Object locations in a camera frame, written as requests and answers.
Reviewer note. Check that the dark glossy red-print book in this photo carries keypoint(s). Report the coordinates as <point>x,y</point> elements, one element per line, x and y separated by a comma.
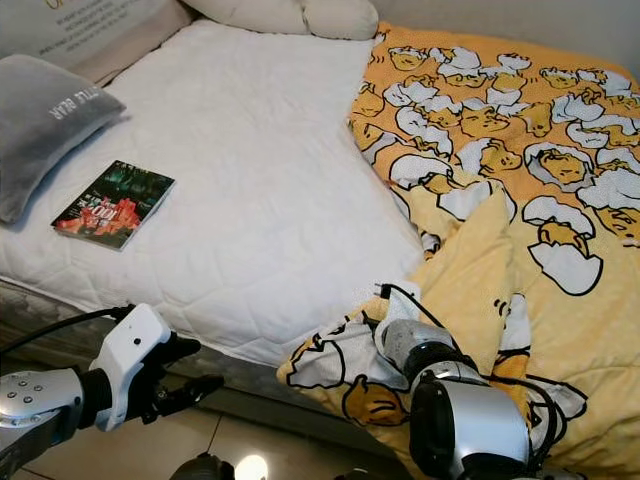
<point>115,205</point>

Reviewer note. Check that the grey plush bear pillow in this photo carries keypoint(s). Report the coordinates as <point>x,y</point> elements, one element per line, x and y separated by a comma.
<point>50,135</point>

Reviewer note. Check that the yellow cartoon egg blanket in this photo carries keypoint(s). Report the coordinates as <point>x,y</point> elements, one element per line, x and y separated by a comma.
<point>490,200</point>

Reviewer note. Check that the dark robot leg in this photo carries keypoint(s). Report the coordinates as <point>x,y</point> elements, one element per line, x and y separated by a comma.
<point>202,468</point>

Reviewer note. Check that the white quilted mattress pad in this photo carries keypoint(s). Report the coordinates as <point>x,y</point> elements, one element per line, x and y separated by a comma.
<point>260,180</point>

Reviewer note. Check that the grey printed bed bumper cushion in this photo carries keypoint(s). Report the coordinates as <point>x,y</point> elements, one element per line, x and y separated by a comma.
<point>90,30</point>

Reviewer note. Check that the beige twisted bolster pillow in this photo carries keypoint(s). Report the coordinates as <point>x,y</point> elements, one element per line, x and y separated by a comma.
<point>290,15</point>

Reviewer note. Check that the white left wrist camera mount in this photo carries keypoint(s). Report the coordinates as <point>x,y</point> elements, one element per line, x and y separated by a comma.
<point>130,350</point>

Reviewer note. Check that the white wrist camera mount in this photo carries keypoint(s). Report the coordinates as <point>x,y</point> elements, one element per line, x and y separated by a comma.
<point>400,308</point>
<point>130,350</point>

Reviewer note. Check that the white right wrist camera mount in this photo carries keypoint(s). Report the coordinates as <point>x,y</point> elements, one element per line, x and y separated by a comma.
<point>400,308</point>

